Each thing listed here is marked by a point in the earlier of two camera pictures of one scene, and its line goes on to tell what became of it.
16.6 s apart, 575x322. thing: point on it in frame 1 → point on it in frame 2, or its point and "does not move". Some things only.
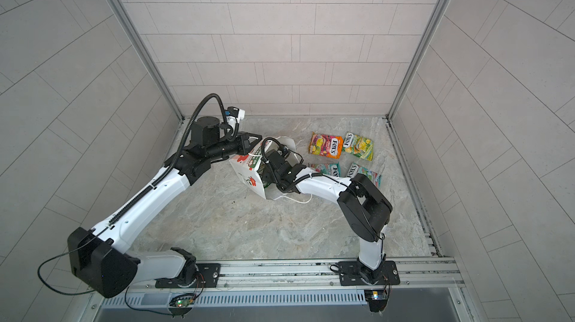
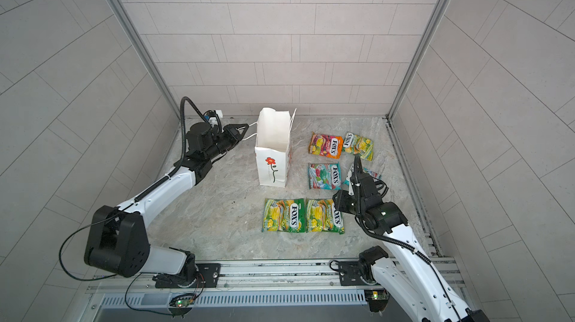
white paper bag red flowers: (250, 163) → (273, 147)
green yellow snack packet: (359, 145) does not move
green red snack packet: (332, 169) does not move
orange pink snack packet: (326, 145) does not move
